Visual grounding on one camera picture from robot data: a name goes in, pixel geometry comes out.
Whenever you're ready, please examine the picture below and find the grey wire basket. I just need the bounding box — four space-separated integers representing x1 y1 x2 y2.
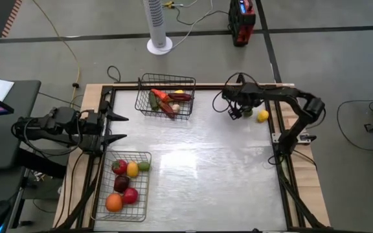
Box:
91 150 152 223

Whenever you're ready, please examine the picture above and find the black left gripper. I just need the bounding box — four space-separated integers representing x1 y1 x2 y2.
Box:
79 109 130 152

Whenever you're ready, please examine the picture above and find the bright red apple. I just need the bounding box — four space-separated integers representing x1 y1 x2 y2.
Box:
122 187 139 205

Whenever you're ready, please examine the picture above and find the black wire basket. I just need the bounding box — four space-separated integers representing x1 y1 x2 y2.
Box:
134 72 196 121

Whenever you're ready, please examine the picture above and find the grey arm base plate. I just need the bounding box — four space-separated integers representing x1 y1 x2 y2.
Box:
271 131 311 144

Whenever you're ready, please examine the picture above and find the orange carrot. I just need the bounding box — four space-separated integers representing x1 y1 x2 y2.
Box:
150 88 172 103

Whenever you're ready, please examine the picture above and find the yellow cable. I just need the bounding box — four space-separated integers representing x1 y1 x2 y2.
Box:
32 0 81 108

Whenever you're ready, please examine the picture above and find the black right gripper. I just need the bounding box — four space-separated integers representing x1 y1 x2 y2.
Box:
221 83 262 121

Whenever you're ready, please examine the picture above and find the green cucumber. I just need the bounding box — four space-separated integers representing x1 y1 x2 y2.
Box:
148 92 159 111

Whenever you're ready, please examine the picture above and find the dark purple eggplant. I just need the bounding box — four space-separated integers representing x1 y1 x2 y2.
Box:
168 93 192 102

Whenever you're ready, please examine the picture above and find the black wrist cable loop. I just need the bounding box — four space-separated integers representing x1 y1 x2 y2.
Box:
211 72 241 114

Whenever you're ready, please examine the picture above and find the white tower fan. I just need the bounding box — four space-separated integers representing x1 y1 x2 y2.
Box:
142 0 174 56

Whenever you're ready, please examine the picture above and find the white cable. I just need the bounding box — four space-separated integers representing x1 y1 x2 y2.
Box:
160 0 229 52

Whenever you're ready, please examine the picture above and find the orange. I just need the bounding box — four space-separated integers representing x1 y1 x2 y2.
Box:
105 193 124 213

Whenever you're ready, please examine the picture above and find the black desk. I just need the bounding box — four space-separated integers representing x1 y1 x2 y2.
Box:
0 80 41 171

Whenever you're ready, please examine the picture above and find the black floor cable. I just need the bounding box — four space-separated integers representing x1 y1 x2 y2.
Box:
336 99 373 152

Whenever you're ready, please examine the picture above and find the yellow lemon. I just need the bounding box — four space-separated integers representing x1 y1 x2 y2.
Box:
256 109 270 124

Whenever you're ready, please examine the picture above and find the large dark red vegetable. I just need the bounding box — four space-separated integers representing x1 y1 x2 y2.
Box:
113 175 130 194

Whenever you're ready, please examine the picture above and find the red black power station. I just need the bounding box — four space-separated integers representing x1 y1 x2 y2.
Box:
227 0 256 47

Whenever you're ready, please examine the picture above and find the yellow-orange lemon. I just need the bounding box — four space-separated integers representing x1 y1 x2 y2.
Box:
126 161 139 178

